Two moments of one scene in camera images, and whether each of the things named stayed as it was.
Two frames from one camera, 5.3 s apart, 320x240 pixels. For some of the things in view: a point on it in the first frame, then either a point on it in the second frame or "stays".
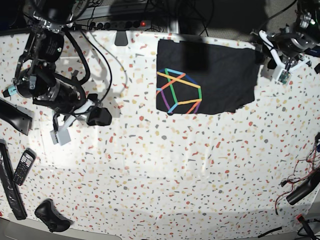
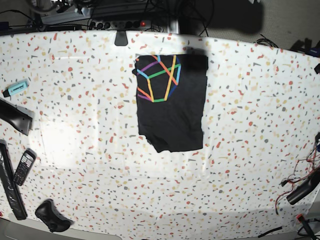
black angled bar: x=20 y=117 stays
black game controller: x=46 y=211 stays
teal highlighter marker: x=11 y=90 stays
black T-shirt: x=194 y=77 -> x=170 y=100
